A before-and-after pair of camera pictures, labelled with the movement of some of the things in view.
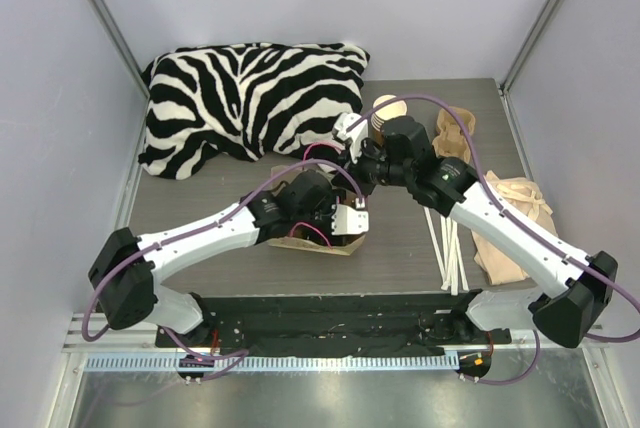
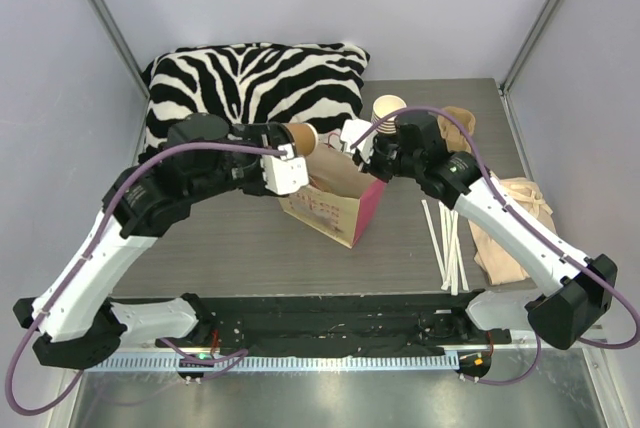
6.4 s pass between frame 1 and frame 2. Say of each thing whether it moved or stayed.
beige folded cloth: stayed
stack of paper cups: stayed
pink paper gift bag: moved
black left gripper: moved
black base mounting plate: stayed
